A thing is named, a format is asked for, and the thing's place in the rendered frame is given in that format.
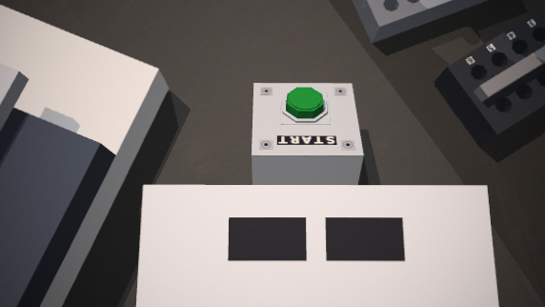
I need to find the dark grey block with holes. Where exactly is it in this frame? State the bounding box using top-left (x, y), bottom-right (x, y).
top-left (434, 8), bottom-right (545, 145)

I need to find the white tube rack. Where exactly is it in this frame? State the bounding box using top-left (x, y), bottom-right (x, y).
top-left (353, 0), bottom-right (488, 43)

